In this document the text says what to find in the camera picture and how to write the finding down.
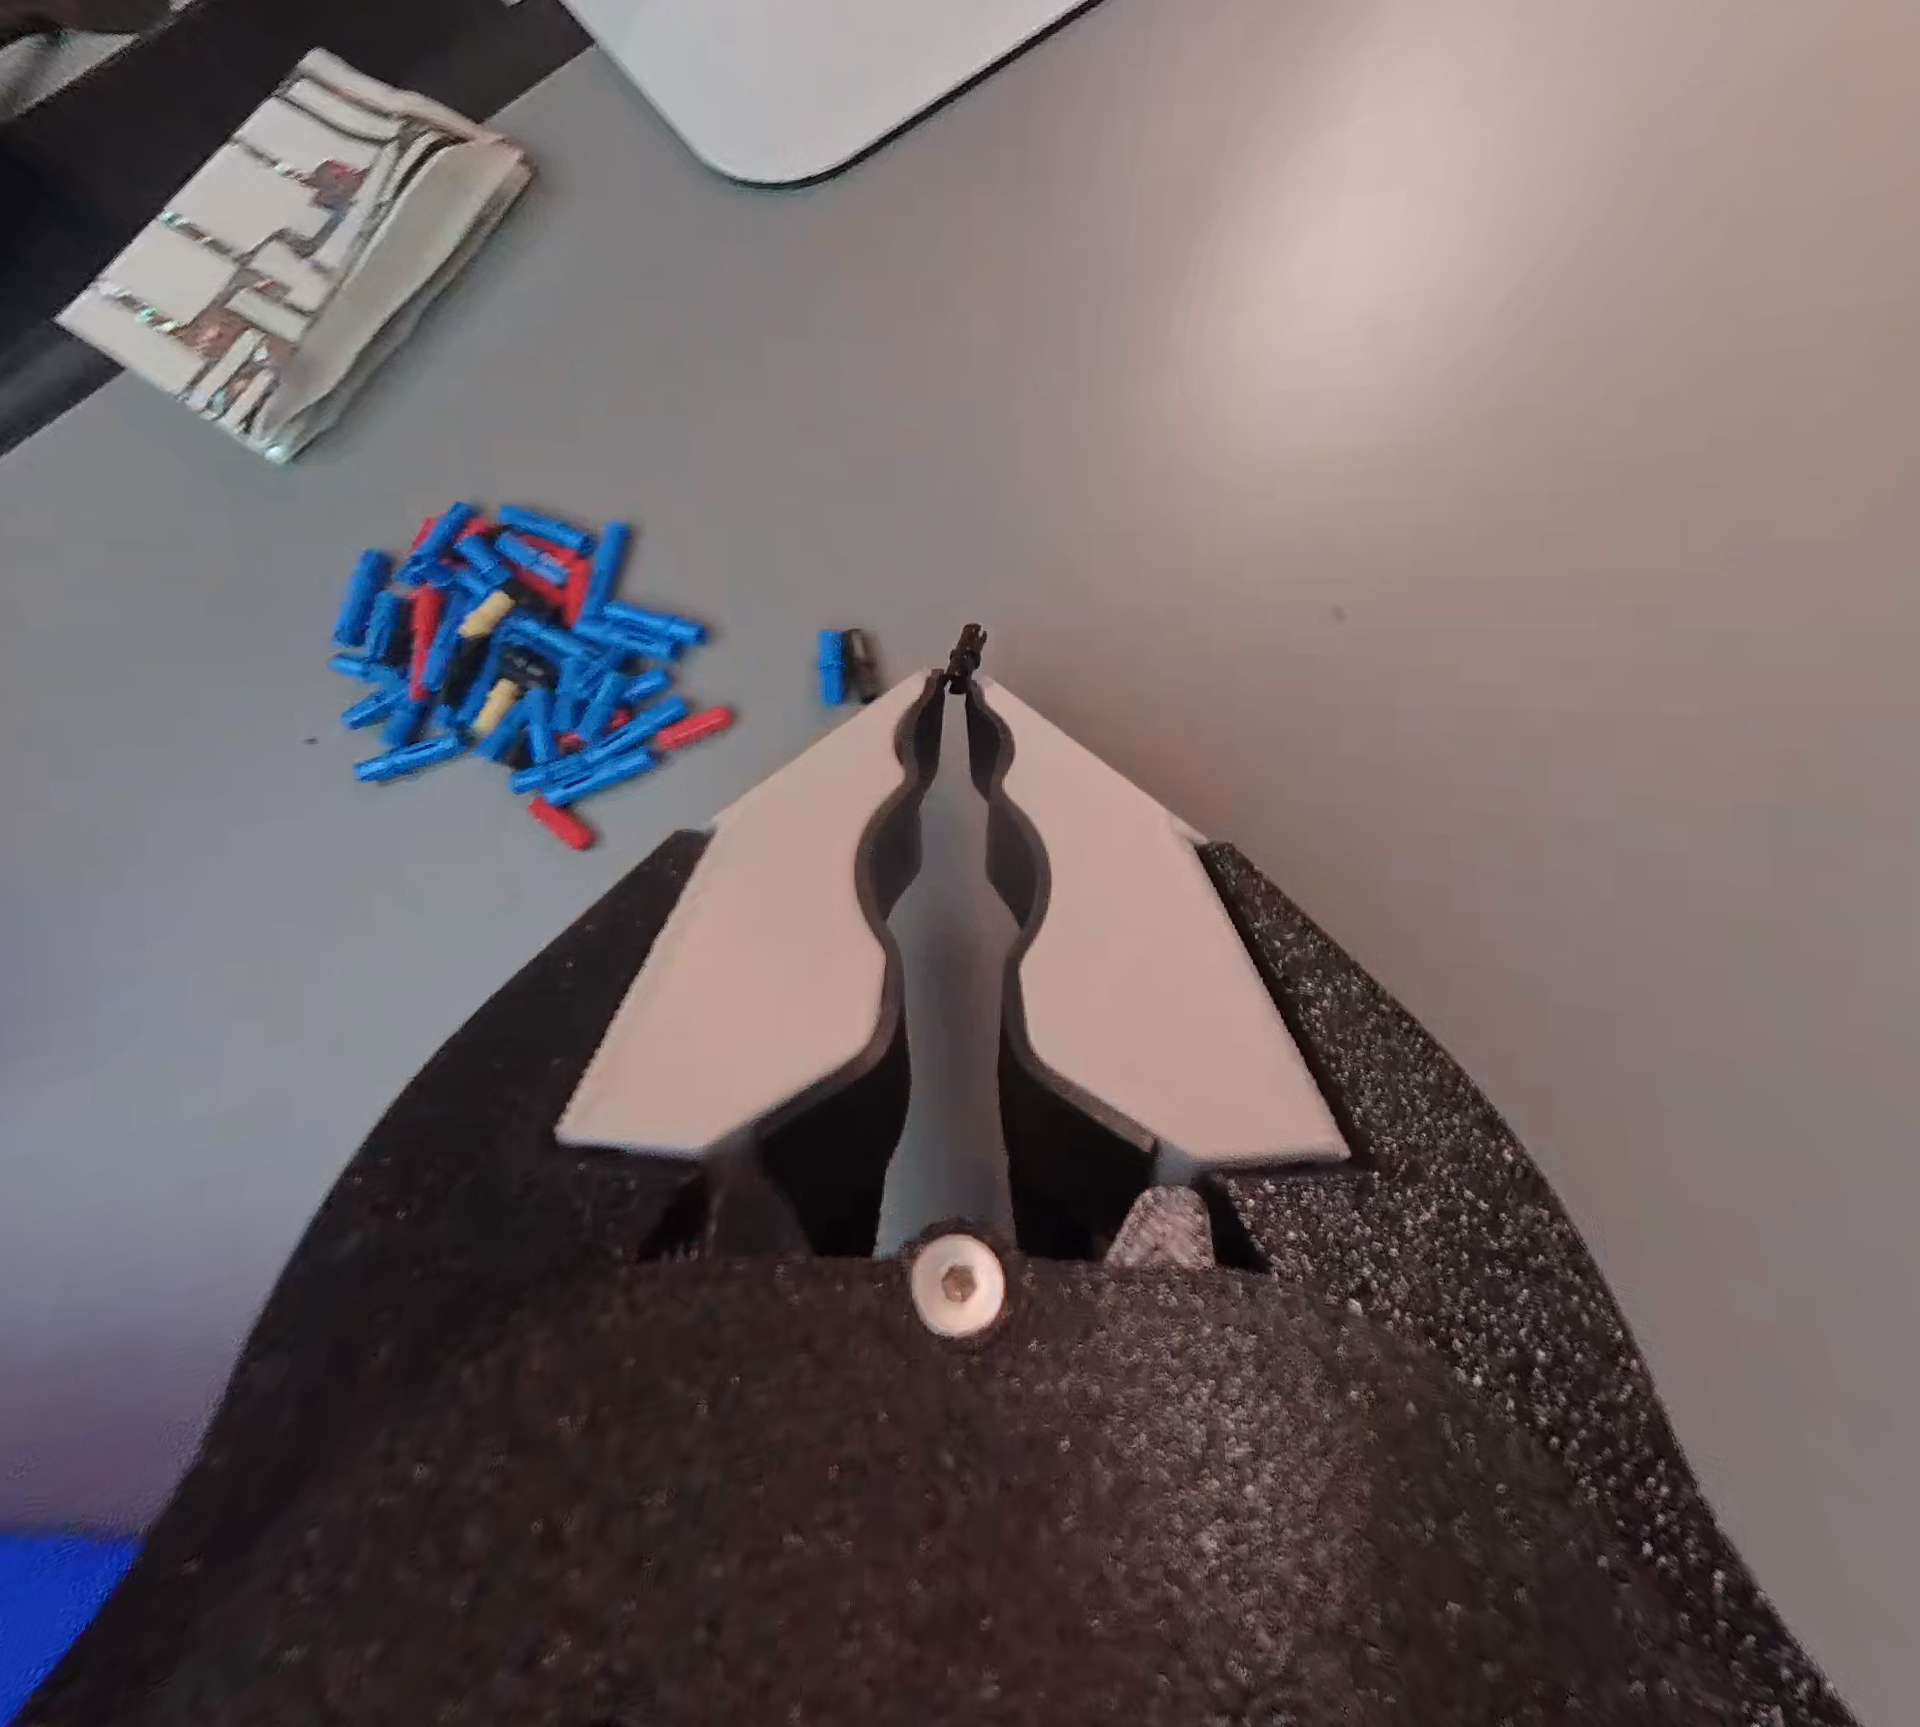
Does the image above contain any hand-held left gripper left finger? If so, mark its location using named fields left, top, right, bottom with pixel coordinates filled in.
left=554, top=671, right=954, bottom=1255

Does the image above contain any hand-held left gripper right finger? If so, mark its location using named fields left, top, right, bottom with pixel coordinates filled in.
left=960, top=677, right=1351, bottom=1255

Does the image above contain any grey desk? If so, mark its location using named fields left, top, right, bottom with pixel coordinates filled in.
left=0, top=0, right=1920, bottom=1727

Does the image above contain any pile of blue red pins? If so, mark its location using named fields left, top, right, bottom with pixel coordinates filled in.
left=330, top=499, right=739, bottom=851

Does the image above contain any folded shiny sticker sheet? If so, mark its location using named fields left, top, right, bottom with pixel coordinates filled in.
left=57, top=47, right=538, bottom=463

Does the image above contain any black desk cable channel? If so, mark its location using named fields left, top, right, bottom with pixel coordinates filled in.
left=0, top=0, right=590, bottom=457

